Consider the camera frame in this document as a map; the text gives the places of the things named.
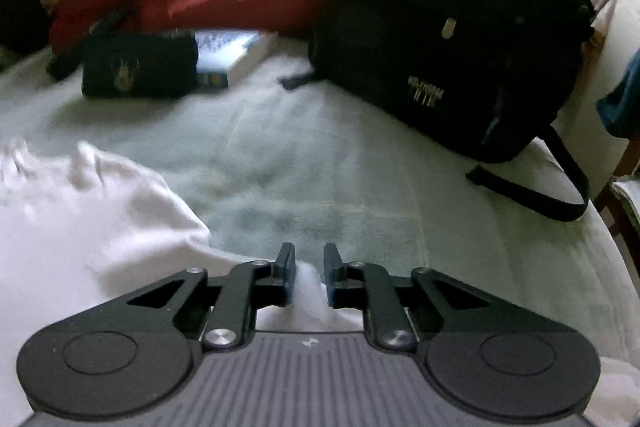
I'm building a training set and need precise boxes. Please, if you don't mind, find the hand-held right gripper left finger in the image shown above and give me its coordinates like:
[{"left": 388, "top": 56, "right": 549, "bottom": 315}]
[{"left": 125, "top": 242, "right": 298, "bottom": 353}]

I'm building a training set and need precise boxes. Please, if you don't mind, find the wooden chair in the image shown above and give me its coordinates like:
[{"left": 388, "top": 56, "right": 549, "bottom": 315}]
[{"left": 592, "top": 127, "right": 640, "bottom": 253}]

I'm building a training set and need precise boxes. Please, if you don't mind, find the white printed sweatshirt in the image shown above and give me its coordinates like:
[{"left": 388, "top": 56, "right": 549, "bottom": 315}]
[{"left": 0, "top": 139, "right": 361, "bottom": 427}]

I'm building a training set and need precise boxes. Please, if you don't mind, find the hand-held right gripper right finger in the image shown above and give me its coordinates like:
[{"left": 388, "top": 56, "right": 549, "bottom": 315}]
[{"left": 322, "top": 242, "right": 492, "bottom": 353}]

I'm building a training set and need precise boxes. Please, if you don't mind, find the blue and white box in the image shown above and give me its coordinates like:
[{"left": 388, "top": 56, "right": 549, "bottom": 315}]
[{"left": 192, "top": 29, "right": 280, "bottom": 90}]

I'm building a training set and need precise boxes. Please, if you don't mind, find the stack of papers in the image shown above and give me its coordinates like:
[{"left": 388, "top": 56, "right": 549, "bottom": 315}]
[{"left": 610, "top": 174, "right": 640, "bottom": 228}]

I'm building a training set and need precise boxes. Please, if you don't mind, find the dark pouch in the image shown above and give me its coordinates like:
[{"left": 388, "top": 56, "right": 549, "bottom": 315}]
[{"left": 81, "top": 32, "right": 200, "bottom": 100}]

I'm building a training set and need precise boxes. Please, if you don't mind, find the black backpack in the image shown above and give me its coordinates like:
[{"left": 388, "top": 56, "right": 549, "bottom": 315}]
[{"left": 277, "top": 0, "right": 598, "bottom": 223}]

